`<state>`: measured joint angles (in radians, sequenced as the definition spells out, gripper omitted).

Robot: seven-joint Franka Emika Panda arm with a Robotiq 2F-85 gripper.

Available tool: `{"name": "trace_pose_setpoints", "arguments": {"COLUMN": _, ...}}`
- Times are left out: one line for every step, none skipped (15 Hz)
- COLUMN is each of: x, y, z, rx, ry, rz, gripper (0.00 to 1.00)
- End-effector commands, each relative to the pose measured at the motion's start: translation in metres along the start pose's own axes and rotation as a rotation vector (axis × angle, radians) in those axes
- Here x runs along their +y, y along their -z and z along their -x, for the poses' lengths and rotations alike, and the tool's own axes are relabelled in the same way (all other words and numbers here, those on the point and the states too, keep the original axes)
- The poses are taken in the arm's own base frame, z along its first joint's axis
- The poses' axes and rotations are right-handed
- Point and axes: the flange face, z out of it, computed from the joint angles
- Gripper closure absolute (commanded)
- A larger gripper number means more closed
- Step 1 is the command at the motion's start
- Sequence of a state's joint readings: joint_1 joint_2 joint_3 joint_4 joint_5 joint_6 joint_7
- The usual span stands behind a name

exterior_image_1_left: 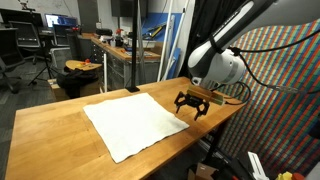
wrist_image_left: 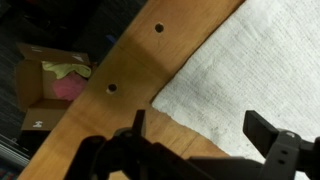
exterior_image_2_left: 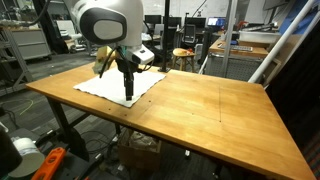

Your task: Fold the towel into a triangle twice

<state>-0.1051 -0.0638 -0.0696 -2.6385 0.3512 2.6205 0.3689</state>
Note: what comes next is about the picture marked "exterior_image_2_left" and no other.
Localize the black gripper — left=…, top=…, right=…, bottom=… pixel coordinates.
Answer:
left=115, top=54, right=141, bottom=102

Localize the white cloth towel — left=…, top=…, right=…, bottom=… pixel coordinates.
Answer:
left=73, top=66, right=167, bottom=108

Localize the black bag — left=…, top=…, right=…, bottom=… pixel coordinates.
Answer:
left=146, top=52, right=165, bottom=67

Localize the long wooden work desk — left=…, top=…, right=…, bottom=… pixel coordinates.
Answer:
left=142, top=33, right=162, bottom=46

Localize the round wooden stool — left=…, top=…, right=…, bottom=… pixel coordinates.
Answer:
left=171, top=47, right=197, bottom=73

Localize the black vertical pole stand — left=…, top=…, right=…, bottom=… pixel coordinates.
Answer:
left=158, top=0, right=172, bottom=73

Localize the cardboard box with paper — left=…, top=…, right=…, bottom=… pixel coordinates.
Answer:
left=117, top=129, right=163, bottom=172

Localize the black computer monitor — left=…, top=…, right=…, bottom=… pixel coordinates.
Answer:
left=184, top=17, right=207, bottom=30
left=143, top=14, right=163, bottom=25

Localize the black table leg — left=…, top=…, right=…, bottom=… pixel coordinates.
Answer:
left=46, top=97, right=91, bottom=162

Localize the black headrest office chair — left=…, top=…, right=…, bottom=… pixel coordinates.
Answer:
left=182, top=24, right=197, bottom=45

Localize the white chair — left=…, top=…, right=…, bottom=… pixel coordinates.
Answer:
left=55, top=19, right=83, bottom=52

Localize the grey drawer cabinet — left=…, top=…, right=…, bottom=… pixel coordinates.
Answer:
left=10, top=28, right=52, bottom=61

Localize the lit blue computer monitor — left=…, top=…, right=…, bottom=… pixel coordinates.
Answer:
left=206, top=16, right=227, bottom=29

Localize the orange hand tool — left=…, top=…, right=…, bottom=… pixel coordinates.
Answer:
left=30, top=147, right=67, bottom=180

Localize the perforated metal panel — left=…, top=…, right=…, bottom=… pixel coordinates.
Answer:
left=203, top=53, right=268, bottom=83

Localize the grey computer keyboard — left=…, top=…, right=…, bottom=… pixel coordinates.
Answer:
left=216, top=43, right=254, bottom=53

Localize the wooden office desk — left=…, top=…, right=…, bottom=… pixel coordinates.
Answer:
left=208, top=36, right=270, bottom=60

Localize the white tape roll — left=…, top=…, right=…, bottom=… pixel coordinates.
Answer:
left=8, top=137, right=46, bottom=179

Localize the black rounded object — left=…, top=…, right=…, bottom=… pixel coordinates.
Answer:
left=0, top=128, right=23, bottom=178

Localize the white plastic bin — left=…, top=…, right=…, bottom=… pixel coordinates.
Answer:
left=238, top=30, right=282, bottom=45

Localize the white leaning pole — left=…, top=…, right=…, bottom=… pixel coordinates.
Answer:
left=248, top=0, right=320, bottom=84

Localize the wooden mount plate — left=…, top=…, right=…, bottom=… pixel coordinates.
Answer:
left=92, top=45, right=118, bottom=75

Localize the black floor cable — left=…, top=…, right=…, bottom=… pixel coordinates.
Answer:
left=79, top=129, right=118, bottom=155

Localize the yellow floor cable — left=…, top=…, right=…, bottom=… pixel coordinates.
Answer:
left=17, top=98, right=35, bottom=116

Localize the grey vertical metal post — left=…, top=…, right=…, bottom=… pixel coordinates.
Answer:
left=221, top=0, right=239, bottom=79

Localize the grey metal shelf frame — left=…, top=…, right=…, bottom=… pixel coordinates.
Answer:
left=0, top=23, right=34, bottom=98

